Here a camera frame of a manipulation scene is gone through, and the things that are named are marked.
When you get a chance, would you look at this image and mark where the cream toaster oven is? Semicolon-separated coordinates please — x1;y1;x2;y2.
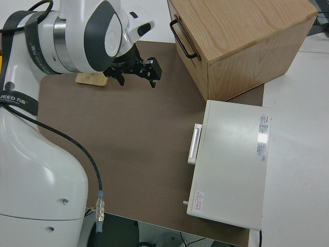
186;99;272;231

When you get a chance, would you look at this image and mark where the brown table mat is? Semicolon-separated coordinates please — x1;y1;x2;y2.
35;41;266;247

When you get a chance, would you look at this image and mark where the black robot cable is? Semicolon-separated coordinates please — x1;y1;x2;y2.
0;101;106;234

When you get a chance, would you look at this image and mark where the cream oven door handle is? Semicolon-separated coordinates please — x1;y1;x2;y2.
187;123;203;166

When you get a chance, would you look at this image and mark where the wooden drawer cabinet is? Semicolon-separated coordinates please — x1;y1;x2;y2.
167;0;318;102

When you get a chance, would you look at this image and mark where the wooden mug rack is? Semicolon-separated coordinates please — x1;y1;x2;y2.
75;72;109;89

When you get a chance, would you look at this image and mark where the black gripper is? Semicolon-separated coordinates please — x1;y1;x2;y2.
103;57;163;89

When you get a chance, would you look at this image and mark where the black cabinet handle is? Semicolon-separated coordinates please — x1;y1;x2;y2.
169;20;199;60

